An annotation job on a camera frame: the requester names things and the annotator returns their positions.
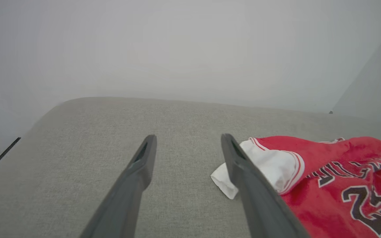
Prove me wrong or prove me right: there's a grey fabric sofa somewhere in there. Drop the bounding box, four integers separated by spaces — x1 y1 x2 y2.
0 97 381 238

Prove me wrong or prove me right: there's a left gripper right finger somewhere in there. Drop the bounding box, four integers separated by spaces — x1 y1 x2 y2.
221 133 310 238

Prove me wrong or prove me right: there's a red white basketball jersey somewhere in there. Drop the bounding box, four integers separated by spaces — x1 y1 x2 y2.
210 136 381 238

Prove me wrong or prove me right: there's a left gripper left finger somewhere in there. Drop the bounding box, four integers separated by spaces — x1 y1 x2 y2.
80 135 157 238

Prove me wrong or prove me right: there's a black baseboard strip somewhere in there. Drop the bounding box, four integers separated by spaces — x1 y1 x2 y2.
0 137 21 168

